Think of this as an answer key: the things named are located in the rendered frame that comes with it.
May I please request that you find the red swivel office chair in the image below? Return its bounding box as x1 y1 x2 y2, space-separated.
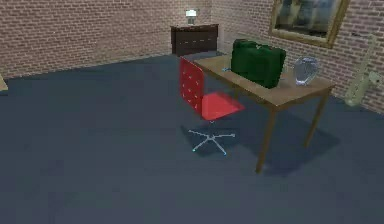
178 56 246 157

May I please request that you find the dark brown chest of drawers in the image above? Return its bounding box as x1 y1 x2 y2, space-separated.
170 23 220 57

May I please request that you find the dark green suitcase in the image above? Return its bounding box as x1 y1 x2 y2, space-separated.
230 38 287 90

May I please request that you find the brown wooden table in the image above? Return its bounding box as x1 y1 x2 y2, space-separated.
193 54 337 174

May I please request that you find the small white table lamp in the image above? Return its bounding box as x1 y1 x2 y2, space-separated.
185 9 198 26

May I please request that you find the clear glass vase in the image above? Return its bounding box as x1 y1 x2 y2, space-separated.
293 56 320 87

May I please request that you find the gold framed wall picture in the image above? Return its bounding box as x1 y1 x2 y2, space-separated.
268 0 351 49

